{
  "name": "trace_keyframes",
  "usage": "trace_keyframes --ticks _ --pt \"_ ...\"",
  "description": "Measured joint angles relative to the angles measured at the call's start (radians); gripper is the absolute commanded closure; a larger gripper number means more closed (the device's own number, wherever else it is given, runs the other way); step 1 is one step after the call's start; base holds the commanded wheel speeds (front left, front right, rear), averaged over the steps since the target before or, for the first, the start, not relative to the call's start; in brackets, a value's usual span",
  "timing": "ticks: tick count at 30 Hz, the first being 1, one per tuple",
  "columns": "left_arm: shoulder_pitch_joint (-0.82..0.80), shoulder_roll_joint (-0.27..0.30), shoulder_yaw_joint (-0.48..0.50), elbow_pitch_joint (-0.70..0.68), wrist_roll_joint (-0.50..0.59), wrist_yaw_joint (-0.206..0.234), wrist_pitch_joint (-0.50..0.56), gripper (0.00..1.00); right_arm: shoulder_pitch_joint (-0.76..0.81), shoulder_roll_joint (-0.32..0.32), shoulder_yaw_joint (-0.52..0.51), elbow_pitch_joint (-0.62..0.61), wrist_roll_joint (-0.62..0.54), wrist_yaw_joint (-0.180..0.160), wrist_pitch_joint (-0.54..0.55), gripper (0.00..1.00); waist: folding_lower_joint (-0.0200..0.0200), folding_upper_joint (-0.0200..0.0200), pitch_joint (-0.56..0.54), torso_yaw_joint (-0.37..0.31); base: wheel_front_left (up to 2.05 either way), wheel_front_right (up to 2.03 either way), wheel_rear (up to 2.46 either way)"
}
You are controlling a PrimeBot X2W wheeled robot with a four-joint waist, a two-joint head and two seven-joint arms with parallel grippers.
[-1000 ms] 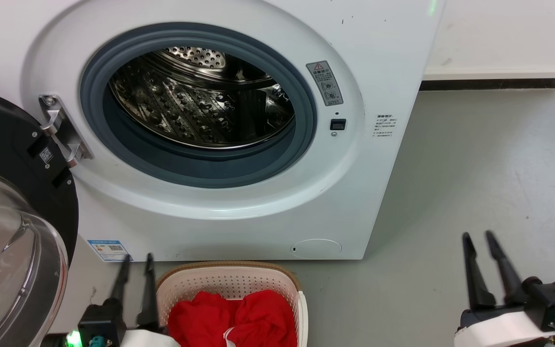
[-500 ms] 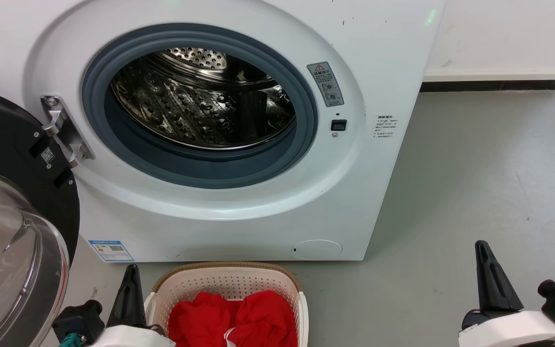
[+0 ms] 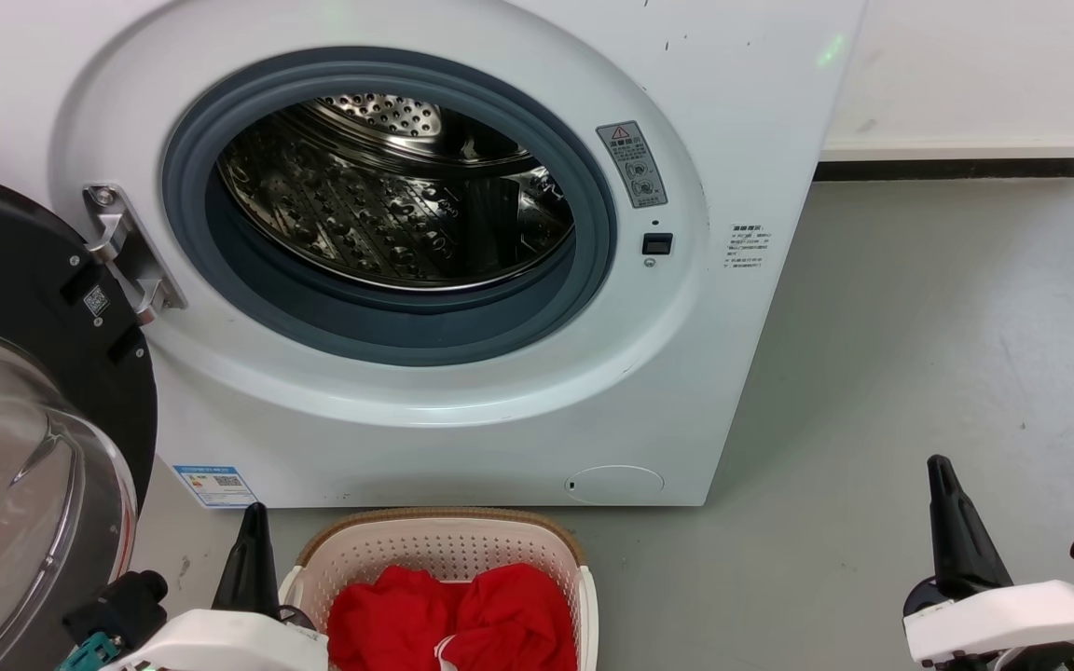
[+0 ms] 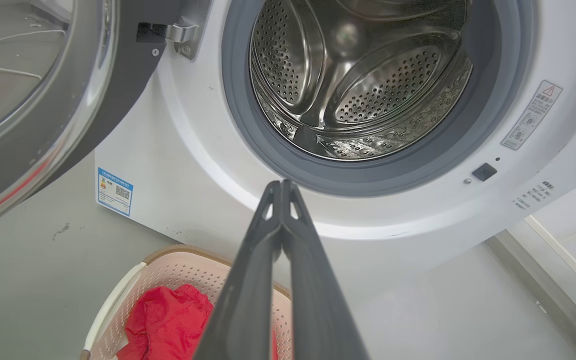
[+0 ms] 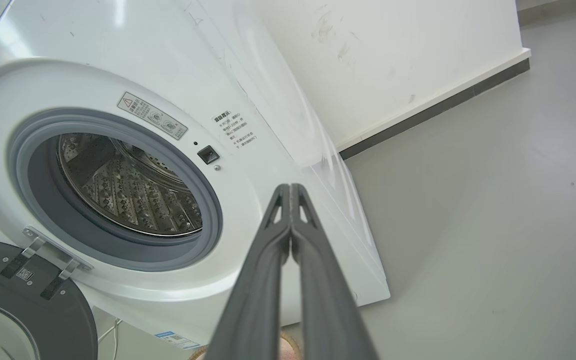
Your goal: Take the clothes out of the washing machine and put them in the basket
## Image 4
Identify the wall baseboard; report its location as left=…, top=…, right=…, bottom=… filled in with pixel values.
left=484, top=215, right=576, bottom=360

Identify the grey warning sticker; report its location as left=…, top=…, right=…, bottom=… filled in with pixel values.
left=500, top=80, right=564, bottom=151

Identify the black glass washer door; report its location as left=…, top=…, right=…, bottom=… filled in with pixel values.
left=0, top=0, right=210, bottom=237

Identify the small printed text label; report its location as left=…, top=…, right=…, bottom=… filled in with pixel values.
left=511, top=179, right=555, bottom=211

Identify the blue energy label sticker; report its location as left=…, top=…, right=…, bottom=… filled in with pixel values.
left=96, top=167, right=134, bottom=217

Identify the silver door hinge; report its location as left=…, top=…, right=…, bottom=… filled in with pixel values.
left=165, top=16, right=202, bottom=61

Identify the stainless steel washing machine drum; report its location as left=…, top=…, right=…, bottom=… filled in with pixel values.
left=249, top=0, right=474, bottom=162

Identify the grey rubber door gasket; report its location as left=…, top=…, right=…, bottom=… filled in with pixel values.
left=220, top=0, right=535, bottom=197

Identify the red cloth garment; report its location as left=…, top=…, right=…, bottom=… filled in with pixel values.
left=116, top=283, right=279, bottom=360

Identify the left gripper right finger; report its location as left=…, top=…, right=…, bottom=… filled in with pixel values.
left=282, top=180, right=370, bottom=360

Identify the cream perforated laundry basket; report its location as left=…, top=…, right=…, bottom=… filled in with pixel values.
left=80, top=244, right=294, bottom=360

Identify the white front-load washing machine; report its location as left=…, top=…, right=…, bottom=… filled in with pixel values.
left=94, top=0, right=576, bottom=281

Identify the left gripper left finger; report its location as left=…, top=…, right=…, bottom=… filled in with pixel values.
left=193, top=180, right=283, bottom=360

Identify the black door latch socket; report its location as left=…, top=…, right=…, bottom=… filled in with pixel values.
left=471, top=162, right=498, bottom=182

